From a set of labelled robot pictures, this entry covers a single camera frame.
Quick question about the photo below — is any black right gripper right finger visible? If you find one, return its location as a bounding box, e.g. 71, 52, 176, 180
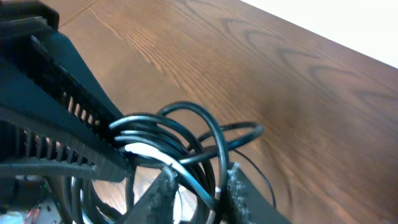
225, 162, 291, 224

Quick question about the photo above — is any white usb cable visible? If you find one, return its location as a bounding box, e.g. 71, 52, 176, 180
124, 142, 223, 224

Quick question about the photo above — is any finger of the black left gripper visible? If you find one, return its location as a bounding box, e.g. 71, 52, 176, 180
1, 32, 122, 146
1, 107, 128, 182

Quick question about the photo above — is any thick black cable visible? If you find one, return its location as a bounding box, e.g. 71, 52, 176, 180
62, 101, 265, 224

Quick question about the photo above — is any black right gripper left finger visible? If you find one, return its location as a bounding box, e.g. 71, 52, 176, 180
116, 166, 178, 224

